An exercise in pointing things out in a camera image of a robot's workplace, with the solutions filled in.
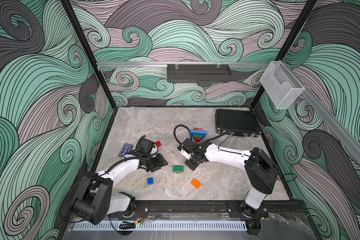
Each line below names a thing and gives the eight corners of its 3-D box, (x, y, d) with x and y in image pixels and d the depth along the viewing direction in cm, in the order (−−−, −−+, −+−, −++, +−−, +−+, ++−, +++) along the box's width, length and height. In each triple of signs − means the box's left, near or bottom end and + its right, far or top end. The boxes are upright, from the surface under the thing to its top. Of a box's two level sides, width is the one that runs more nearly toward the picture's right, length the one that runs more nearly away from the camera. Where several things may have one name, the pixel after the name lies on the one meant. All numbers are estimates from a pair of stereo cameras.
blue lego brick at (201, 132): (190, 135, 105) (190, 133, 103) (190, 131, 107) (190, 129, 106) (206, 135, 105) (207, 133, 103) (206, 132, 107) (207, 130, 105)
